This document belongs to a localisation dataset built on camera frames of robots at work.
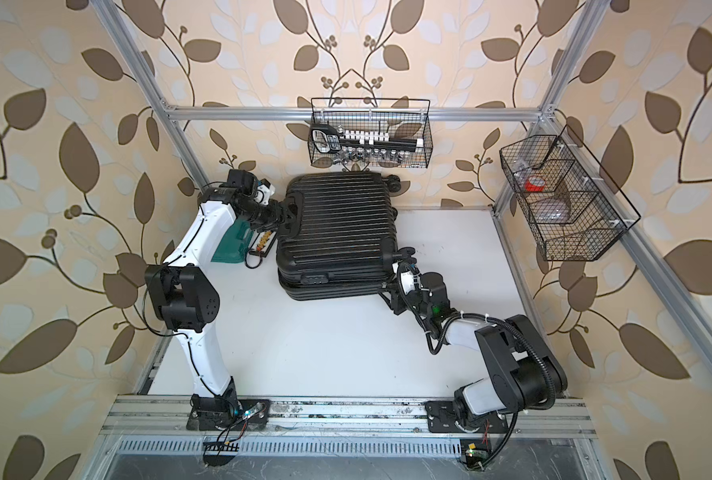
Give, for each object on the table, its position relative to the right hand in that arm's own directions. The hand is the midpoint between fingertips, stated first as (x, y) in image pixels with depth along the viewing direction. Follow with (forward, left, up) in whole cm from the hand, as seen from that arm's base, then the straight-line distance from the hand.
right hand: (383, 288), depth 89 cm
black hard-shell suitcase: (+15, +12, +13) cm, 23 cm away
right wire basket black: (+7, -48, +25) cm, 55 cm away
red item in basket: (+16, -42, +25) cm, 52 cm away
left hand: (+18, +30, +14) cm, 38 cm away
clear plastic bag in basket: (+5, -41, +26) cm, 49 cm away
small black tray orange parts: (+24, +43, -5) cm, 49 cm away
